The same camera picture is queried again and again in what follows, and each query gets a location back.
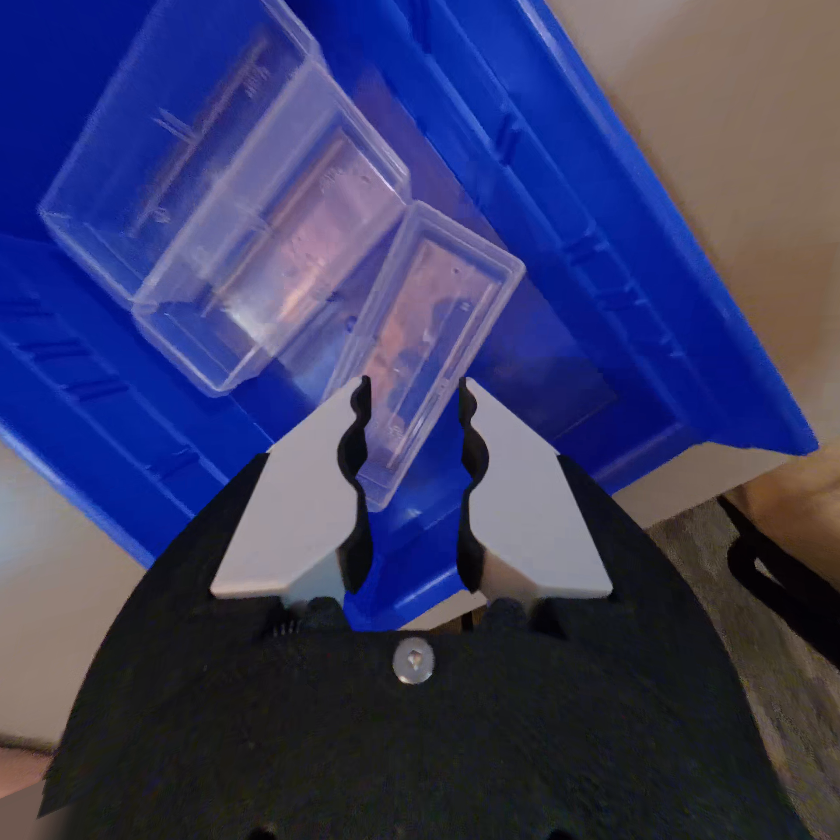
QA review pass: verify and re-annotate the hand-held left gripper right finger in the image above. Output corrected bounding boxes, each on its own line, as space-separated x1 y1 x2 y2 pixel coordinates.
457 377 616 605

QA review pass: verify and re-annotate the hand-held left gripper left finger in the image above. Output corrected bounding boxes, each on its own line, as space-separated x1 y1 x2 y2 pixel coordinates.
210 376 375 608

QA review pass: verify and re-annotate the clear plastic drawer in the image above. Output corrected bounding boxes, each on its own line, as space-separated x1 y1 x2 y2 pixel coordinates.
325 200 526 513
131 62 413 398
38 0 322 312

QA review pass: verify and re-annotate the blue storage bin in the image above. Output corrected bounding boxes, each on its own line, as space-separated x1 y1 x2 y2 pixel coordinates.
0 0 820 632

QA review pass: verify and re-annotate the grey desk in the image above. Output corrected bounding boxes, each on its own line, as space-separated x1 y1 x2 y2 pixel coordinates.
0 0 840 742

